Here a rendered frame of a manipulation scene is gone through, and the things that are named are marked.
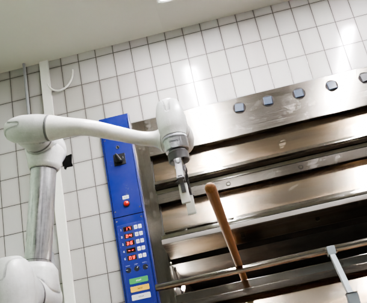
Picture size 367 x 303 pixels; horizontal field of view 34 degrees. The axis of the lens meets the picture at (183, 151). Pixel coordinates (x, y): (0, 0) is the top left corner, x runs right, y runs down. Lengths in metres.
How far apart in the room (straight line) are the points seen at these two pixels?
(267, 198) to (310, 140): 0.36
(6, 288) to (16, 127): 0.61
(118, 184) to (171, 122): 0.96
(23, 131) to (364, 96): 1.70
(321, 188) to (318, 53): 0.74
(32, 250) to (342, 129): 1.60
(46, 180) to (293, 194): 1.19
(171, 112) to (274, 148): 0.98
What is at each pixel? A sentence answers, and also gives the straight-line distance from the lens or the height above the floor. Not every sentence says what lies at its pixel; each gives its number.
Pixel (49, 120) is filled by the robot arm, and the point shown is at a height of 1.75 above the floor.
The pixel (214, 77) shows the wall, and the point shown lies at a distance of 3.21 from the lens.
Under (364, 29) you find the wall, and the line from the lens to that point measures 3.35.
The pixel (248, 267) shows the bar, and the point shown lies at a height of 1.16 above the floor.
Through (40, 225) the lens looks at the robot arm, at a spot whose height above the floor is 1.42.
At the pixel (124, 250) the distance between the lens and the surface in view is 2.93.
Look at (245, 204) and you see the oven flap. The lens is 2.93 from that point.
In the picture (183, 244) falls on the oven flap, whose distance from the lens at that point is 2.81.
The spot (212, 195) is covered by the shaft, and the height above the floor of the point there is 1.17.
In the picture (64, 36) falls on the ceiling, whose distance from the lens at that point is 3.32.
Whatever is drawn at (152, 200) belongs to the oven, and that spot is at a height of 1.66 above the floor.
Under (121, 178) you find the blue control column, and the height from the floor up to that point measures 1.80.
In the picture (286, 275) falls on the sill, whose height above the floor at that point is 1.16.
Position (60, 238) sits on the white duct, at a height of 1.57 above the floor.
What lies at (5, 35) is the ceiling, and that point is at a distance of 3.29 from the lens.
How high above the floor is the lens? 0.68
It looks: 23 degrees up
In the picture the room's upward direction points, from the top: 12 degrees counter-clockwise
